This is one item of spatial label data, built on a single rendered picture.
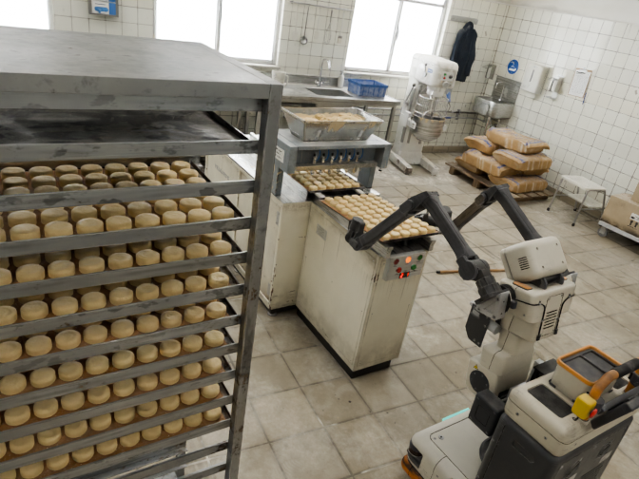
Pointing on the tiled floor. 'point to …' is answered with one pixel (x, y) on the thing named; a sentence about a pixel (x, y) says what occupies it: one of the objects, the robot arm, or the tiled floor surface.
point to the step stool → (582, 194)
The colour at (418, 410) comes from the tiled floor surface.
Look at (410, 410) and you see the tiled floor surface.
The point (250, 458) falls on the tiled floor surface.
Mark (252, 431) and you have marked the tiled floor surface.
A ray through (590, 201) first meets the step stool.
